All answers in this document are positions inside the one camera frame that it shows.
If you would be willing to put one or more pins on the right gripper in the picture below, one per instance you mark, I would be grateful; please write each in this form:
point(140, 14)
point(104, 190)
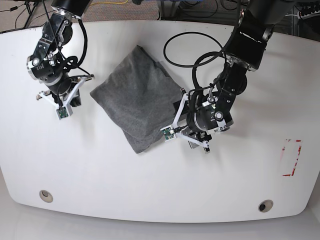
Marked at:
point(71, 95)

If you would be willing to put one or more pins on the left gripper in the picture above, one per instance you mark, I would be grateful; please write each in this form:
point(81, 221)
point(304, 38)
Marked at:
point(190, 125)

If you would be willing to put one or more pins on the grey t-shirt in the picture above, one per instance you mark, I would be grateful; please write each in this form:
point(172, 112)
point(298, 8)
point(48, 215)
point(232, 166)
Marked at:
point(139, 96)

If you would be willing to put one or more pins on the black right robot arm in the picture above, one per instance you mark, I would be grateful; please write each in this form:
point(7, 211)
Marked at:
point(47, 64)

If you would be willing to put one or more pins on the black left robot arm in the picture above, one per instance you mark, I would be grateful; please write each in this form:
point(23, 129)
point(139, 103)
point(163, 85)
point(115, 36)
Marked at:
point(204, 111)

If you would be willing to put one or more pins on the red tape rectangle marking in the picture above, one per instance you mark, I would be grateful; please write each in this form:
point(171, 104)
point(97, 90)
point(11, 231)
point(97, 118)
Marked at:
point(290, 156)

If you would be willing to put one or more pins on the black tripod stand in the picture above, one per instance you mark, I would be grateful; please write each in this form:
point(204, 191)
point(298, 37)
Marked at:
point(30, 6)

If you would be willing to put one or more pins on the white power strip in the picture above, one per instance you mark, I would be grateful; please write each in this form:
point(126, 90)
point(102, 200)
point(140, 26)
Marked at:
point(309, 12)

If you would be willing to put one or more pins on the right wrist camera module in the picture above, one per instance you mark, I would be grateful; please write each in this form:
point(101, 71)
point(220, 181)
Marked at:
point(64, 112)

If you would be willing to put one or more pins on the left table cable grommet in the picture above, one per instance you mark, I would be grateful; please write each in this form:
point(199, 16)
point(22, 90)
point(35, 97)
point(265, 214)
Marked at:
point(46, 196)

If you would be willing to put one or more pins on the table cable grommet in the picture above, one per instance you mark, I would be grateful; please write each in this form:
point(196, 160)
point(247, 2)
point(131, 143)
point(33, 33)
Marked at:
point(265, 206)
point(46, 196)

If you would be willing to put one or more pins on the right table cable grommet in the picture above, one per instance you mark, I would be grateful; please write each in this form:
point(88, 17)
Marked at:
point(265, 206)

